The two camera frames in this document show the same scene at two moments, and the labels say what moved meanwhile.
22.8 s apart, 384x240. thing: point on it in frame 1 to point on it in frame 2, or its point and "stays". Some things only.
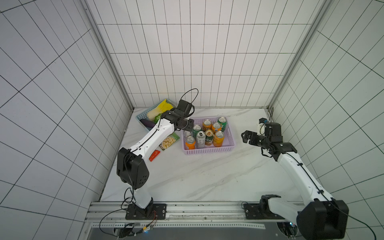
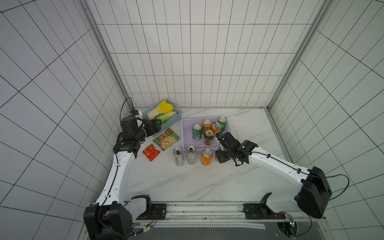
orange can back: [207, 124] stays
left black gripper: [190, 125] to [157, 128]
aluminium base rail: [106, 212] stays
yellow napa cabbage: [161, 108] stays
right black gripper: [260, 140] to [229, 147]
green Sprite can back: [223, 121] stays
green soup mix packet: [169, 140] stays
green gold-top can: [209, 137] stays
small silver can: [186, 133] to [179, 155]
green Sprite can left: [196, 128] stays
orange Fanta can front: [190, 143] to [206, 156]
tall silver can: [200, 139] to [191, 155]
